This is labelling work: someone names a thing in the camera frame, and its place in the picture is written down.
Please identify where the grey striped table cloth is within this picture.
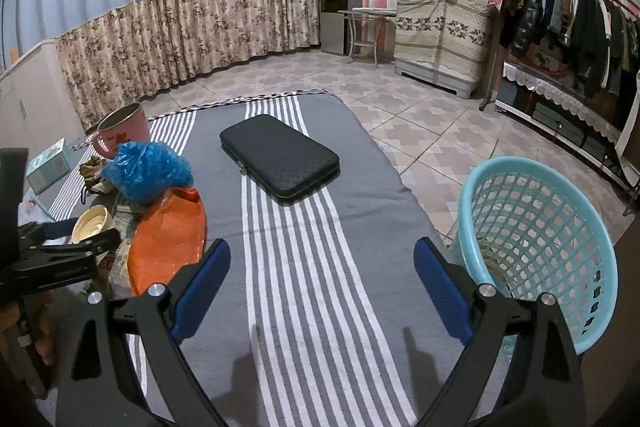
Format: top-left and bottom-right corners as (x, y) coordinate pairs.
(34, 90), (511, 427)

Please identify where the small folding table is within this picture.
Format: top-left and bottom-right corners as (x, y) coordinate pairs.
(338, 7), (397, 66)

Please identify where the clothes rack with garments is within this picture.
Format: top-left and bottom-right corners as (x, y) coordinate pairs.
(488, 0), (639, 129)

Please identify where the teal plastic basket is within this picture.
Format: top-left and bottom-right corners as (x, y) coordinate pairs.
(448, 156), (618, 353)

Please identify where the cream small bowl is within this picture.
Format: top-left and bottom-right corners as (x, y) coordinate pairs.
(70, 205), (113, 244)

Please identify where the grey water dispenser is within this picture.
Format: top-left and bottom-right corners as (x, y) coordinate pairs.
(320, 0), (362, 56)

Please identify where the orange snack bag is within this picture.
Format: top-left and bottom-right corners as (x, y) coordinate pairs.
(127, 188), (206, 296)

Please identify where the beige snack packet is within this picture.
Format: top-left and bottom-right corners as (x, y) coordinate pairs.
(106, 204), (145, 299)

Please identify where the low bench with lace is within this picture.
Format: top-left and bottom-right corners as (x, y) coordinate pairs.
(495, 62), (639, 206)

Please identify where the pink enamel mug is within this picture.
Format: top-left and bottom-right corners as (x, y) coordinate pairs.
(91, 102), (151, 160)

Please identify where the white cabinet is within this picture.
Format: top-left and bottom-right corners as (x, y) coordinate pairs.
(0, 39), (85, 160)

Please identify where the teal tissue box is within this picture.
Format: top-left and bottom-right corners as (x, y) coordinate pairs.
(26, 138), (72, 195)

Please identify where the brown wrapper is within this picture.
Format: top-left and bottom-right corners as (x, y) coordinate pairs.
(78, 156), (115, 204)

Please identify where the blue plastic bag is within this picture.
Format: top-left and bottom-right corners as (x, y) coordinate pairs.
(101, 141), (193, 205)

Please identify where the cloth covered chest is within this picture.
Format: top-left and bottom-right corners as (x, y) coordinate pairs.
(394, 0), (494, 99)

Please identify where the black zip case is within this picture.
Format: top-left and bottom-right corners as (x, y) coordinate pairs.
(219, 114), (341, 203)

